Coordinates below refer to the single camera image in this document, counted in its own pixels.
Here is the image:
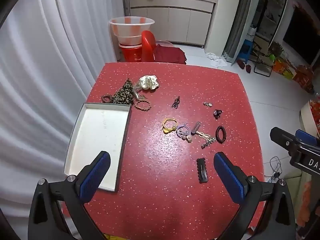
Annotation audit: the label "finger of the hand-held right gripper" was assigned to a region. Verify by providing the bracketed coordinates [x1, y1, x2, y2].
[295, 129, 320, 150]
[270, 127, 304, 155]

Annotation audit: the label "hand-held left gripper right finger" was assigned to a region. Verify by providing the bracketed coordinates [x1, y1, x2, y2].
[213, 152, 298, 240]

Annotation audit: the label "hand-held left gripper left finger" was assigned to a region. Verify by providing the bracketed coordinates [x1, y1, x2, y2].
[27, 151, 111, 240]

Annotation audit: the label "white shallow box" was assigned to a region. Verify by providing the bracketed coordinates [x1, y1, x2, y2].
[63, 102, 132, 192]

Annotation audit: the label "dark bead bracelet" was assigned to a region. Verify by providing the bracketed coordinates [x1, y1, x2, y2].
[215, 125, 227, 144]

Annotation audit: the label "purple beaded hair tie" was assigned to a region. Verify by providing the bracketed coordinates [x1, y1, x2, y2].
[176, 122, 193, 143]

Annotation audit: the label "yellow hair tie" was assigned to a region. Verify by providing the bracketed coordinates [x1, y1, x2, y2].
[162, 118, 177, 134]

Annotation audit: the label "black scalloped hair clip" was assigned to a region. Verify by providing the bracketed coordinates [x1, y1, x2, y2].
[196, 157, 209, 183]

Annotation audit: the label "silver rhinestone barrette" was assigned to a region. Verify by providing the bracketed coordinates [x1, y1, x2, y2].
[201, 137, 216, 149]

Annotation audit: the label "orange gift boxes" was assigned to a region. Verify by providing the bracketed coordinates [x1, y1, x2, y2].
[272, 57, 315, 93]

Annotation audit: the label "black metal rack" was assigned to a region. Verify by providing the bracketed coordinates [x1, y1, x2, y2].
[252, 42, 274, 77]

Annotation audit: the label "leopard print scrunchie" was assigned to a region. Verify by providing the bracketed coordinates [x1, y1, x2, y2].
[112, 78, 134, 105]

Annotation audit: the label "clear plastic hair clip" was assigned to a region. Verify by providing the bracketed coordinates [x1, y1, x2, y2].
[132, 81, 143, 100]

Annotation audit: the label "potted plant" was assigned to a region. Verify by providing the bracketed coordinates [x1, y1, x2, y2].
[269, 41, 285, 61]

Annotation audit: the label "blue plastic stool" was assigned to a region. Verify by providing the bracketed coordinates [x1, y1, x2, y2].
[237, 39, 253, 64]

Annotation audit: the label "black television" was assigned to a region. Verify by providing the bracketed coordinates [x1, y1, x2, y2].
[282, 5, 320, 65]

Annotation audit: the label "white cloth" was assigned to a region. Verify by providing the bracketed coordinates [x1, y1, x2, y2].
[205, 52, 227, 67]

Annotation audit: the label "white polka dot scrunchie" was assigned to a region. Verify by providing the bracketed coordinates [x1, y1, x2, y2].
[139, 75, 160, 90]

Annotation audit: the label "red plastic bucket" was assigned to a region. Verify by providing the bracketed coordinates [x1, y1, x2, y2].
[119, 42, 143, 62]

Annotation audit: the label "grey curtain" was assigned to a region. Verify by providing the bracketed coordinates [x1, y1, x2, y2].
[222, 0, 263, 63]

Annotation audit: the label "dark red cloth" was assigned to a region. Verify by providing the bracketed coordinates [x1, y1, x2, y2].
[153, 44, 187, 65]

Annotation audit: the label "white curtain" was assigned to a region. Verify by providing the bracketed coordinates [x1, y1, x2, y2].
[0, 0, 125, 205]

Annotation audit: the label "white and orange plastic basin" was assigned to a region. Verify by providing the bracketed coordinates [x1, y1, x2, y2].
[109, 16, 155, 46]

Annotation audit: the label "beige counter cabinet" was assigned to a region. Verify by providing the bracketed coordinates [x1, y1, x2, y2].
[122, 0, 217, 47]

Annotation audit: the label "black cable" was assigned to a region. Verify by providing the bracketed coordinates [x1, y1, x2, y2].
[265, 156, 283, 180]

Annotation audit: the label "tan braided hair tie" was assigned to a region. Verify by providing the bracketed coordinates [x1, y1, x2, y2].
[135, 99, 152, 110]

